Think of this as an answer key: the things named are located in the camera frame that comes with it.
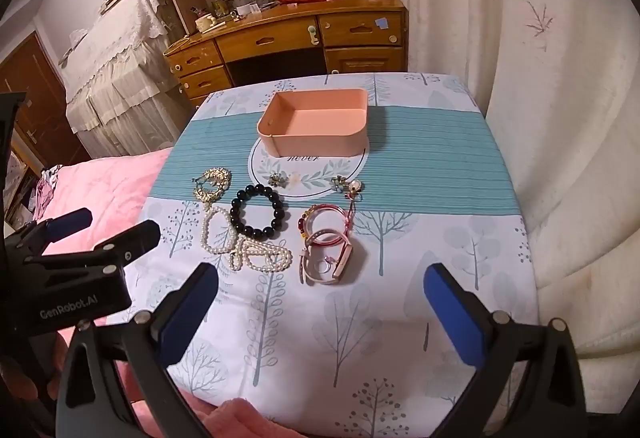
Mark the white pearl necklace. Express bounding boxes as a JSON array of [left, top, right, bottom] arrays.
[[200, 204, 294, 274]]

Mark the black bead bracelet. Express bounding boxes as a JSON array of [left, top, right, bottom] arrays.
[[229, 182, 286, 241]]

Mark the gold pearl bracelet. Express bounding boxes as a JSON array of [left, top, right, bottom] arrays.
[[192, 166, 234, 204]]

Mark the silver ring pink stone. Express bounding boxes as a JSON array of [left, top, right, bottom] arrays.
[[316, 256, 335, 275]]

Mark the red string bead bracelet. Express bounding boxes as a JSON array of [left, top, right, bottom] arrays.
[[297, 191, 364, 239]]

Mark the flower shell charm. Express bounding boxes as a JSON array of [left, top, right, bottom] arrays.
[[330, 175, 363, 198]]

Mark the pink plastic tray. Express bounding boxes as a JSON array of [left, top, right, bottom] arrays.
[[257, 88, 369, 158]]

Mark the person's left hand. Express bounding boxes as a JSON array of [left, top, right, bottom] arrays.
[[1, 331, 68, 420]]

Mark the pink blanket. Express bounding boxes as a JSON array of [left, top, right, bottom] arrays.
[[40, 149, 298, 437]]

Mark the brown wooden door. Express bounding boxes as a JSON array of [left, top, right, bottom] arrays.
[[1, 32, 90, 169]]

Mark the white lace furniture cover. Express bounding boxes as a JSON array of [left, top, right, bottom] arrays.
[[61, 0, 192, 159]]

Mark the small flower brooch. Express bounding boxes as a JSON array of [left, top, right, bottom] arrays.
[[268, 171, 288, 189]]

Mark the tree print tablecloth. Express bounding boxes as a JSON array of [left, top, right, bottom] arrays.
[[126, 73, 538, 437]]

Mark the cream ceramic mug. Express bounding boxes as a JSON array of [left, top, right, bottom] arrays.
[[195, 14, 217, 33]]

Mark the wooden desk with drawers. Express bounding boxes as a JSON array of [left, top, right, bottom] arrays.
[[165, 0, 408, 106]]

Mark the white floral curtain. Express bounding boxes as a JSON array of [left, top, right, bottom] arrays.
[[401, 0, 639, 413]]

